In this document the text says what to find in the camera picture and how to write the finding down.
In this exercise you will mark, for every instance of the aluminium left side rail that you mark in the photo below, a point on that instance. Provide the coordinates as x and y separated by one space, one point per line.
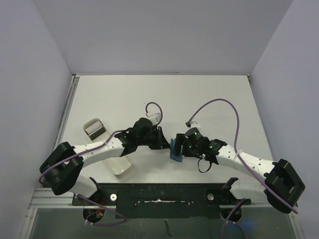
67 108

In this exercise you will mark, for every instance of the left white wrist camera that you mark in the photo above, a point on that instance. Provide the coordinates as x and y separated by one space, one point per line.
155 118

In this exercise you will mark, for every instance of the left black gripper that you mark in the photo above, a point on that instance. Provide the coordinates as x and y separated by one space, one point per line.
161 143

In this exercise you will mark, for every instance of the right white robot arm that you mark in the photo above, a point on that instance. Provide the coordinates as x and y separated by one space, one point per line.
280 185

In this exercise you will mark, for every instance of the white oblong plastic tray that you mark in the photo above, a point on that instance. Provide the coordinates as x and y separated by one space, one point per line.
110 154

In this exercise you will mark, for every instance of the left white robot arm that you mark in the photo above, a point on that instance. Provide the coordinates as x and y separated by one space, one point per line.
62 169

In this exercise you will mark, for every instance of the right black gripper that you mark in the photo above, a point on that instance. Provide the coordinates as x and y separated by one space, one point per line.
179 144

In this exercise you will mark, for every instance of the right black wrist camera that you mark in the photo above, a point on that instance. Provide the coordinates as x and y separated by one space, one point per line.
193 133

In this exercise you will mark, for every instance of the blue leather card holder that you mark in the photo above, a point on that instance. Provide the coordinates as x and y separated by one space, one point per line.
176 150

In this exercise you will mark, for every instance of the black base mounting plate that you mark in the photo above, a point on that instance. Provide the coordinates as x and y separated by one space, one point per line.
168 200

